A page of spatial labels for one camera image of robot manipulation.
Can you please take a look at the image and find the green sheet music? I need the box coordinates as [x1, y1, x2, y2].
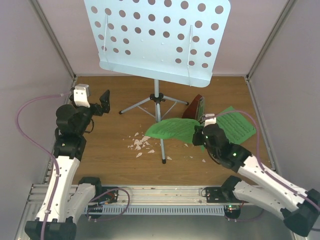
[216, 112, 257, 145]
[144, 118, 200, 144]

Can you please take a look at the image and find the clear metronome cover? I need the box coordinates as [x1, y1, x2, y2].
[196, 97, 205, 121]

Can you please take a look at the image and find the wooden metronome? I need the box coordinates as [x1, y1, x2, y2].
[182, 94, 204, 120]

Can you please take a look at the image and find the light blue music stand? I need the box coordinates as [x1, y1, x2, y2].
[83, 0, 232, 165]

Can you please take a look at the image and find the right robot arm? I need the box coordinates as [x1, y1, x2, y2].
[192, 123, 320, 237]

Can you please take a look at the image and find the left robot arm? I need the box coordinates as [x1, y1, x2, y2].
[24, 85, 110, 240]

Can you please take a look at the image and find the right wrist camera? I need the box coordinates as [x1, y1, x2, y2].
[200, 113, 217, 127]

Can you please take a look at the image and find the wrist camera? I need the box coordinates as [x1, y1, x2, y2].
[200, 113, 217, 127]
[73, 84, 91, 108]

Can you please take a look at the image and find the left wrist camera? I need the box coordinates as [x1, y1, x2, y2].
[73, 84, 91, 108]

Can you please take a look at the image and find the grey slotted cable duct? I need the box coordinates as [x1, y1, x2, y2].
[89, 205, 225, 217]

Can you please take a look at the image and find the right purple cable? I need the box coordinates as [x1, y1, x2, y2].
[203, 109, 320, 231]

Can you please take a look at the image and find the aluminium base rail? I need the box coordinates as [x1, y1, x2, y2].
[27, 183, 298, 206]

